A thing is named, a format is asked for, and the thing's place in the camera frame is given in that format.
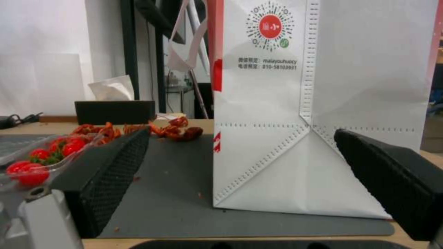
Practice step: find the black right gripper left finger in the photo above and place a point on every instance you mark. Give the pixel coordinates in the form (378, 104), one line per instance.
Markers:
(104, 181)

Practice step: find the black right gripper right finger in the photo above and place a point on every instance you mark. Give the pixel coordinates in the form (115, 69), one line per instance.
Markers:
(391, 171)

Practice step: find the black tissue box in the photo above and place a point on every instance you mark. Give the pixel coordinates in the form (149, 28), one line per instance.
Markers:
(114, 112)

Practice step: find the clear plastic takeout box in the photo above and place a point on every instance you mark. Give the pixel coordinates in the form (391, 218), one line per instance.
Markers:
(14, 147)

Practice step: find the white red delivery bag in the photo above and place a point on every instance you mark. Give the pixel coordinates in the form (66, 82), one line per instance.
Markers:
(277, 103)

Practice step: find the red strawberry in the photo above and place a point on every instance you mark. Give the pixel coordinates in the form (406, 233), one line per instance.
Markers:
(57, 145)
(38, 154)
(34, 177)
(20, 167)
(73, 147)

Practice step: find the dark grey table mat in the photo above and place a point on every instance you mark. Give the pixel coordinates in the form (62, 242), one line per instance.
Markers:
(173, 181)

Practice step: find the white tissue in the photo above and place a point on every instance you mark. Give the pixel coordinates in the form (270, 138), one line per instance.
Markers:
(112, 89)

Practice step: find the dark red crayfish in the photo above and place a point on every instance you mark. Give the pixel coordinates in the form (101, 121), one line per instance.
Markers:
(190, 133)

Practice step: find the reddish tripod leg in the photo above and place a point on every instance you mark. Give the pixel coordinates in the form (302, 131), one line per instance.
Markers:
(200, 98)

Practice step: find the black upright stand pole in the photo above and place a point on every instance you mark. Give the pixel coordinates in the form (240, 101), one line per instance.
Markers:
(161, 52)

